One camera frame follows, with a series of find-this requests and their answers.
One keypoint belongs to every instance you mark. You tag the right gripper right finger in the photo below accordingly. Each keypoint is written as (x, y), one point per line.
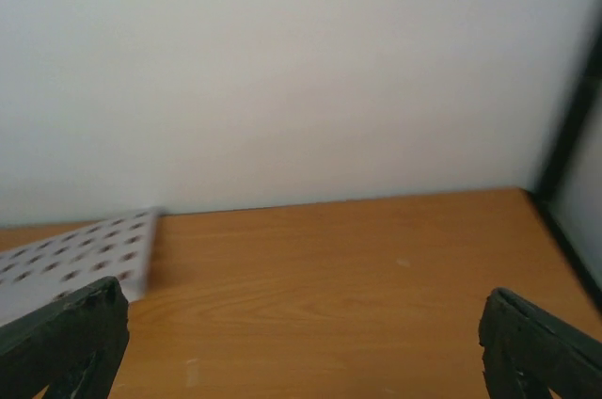
(530, 353)

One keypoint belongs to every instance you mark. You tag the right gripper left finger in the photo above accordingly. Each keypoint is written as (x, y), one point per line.
(69, 348)

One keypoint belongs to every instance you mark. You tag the white perforated music stand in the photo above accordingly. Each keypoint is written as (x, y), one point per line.
(44, 271)

